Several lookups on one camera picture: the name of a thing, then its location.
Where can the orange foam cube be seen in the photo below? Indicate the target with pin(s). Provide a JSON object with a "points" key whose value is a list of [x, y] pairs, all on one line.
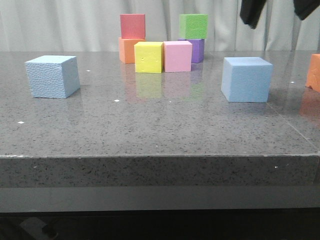
{"points": [[127, 50]]}

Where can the orange foam block at edge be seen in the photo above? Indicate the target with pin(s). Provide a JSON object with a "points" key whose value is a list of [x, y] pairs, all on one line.
{"points": [[313, 74]]}

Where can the green foam cube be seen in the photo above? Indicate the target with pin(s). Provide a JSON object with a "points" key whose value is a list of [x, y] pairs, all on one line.
{"points": [[193, 26]]}

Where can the yellow foam cube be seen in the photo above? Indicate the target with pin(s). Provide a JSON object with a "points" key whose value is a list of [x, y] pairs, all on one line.
{"points": [[148, 57]]}

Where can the textured light blue foam cube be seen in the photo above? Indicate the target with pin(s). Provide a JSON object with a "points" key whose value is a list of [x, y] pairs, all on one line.
{"points": [[53, 76]]}

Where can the purple foam cube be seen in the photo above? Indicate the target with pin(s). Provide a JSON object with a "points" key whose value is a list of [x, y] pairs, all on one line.
{"points": [[198, 48]]}

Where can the smooth light blue foam cube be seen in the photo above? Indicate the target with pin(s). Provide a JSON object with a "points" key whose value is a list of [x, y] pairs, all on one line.
{"points": [[246, 79]]}

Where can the pink foam cube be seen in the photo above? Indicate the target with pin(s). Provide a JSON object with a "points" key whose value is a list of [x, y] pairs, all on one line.
{"points": [[177, 56]]}

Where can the white curtain backdrop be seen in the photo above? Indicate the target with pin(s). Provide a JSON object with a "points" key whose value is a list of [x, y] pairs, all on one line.
{"points": [[94, 25]]}

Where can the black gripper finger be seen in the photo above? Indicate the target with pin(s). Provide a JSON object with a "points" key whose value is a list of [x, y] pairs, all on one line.
{"points": [[303, 8], [250, 12]]}

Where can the red stacked foam cube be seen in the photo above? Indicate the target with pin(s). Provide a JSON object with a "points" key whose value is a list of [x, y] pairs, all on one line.
{"points": [[133, 26]]}

